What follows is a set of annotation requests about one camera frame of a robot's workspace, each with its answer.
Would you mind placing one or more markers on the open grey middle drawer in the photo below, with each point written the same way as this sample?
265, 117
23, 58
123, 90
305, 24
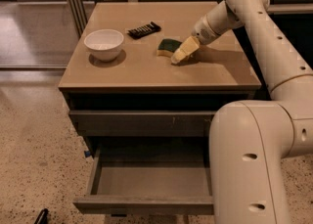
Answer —
148, 180

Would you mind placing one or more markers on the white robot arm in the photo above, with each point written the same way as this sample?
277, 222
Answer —
248, 139

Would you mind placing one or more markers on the grey drawer cabinet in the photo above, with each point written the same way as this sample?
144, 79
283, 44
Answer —
140, 80

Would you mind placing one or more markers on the green and yellow sponge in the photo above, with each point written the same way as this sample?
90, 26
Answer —
167, 47

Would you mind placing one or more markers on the white ceramic bowl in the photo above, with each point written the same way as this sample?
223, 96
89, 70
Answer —
104, 44

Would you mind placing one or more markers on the blue cabinet knob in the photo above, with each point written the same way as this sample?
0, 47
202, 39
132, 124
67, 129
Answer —
87, 153

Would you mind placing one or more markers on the grey top drawer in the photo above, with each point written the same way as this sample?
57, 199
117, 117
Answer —
141, 123

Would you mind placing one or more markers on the black object on floor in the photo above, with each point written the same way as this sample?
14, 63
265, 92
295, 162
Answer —
42, 217

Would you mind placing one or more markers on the black snack bar wrapper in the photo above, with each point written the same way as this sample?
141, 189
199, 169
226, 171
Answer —
144, 30

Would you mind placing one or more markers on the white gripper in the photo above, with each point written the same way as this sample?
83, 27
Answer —
202, 33

